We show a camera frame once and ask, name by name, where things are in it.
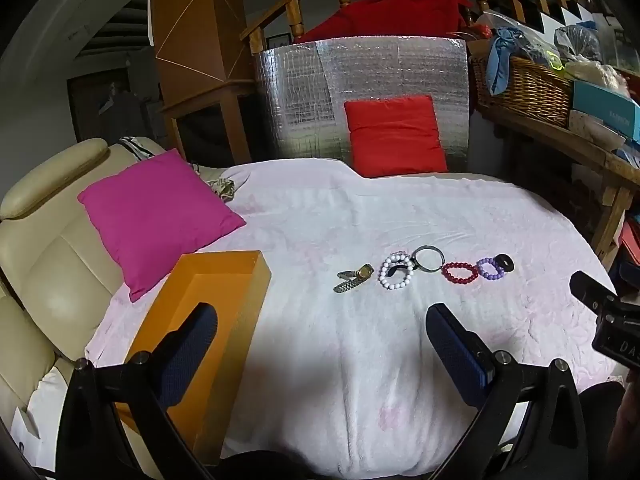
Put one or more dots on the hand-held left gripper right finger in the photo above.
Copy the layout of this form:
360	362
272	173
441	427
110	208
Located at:
455	360

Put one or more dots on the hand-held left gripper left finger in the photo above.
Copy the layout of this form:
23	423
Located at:
190	355

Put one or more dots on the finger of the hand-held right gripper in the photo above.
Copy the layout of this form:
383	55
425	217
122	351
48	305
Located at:
592	290

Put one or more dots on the orange box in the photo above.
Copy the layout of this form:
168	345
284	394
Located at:
235	320

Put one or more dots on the person's right forearm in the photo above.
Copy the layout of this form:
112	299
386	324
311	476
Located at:
626	425

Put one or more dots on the black scrunchie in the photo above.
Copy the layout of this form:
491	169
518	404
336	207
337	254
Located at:
509	260

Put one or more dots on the silver bangle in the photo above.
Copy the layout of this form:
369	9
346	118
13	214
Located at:
425	270

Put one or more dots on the pale pink white blanket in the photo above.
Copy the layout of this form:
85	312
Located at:
350	350

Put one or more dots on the metal wristwatch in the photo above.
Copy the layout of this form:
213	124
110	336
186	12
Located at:
364	272

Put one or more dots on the pink cushion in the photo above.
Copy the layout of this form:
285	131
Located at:
155	220

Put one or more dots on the white cloth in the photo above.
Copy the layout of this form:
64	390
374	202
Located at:
45	405

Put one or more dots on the wooden side table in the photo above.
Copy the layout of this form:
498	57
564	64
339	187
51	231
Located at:
565	137

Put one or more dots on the white patterned box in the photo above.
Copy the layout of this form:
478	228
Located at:
595	127

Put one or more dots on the patterned cloth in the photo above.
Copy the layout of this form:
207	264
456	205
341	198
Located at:
225	190

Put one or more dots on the beige leather sofa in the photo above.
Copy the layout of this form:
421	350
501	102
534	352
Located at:
45	260

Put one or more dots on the teal box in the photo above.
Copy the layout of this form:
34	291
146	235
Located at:
600	105

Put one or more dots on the wicker basket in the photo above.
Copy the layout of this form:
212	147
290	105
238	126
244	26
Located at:
530	87

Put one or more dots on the striped cloth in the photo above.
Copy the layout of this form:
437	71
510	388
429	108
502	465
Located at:
132	146

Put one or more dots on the red cushion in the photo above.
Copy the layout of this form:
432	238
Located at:
395	135

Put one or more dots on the clear plastic bag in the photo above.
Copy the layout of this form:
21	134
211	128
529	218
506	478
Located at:
580	42

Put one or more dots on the blue cloth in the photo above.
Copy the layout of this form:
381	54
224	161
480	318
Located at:
500	60

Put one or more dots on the dark wooden door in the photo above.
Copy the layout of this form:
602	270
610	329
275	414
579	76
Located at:
100	105

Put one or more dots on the silver insulation foil sheet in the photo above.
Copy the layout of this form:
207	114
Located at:
300	90

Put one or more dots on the brown wooden cabinet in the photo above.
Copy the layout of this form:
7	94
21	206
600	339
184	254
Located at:
190	25

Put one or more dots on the red cloth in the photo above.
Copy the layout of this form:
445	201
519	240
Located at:
400	10

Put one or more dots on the wooden stair railing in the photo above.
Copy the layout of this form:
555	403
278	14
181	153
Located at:
296	12

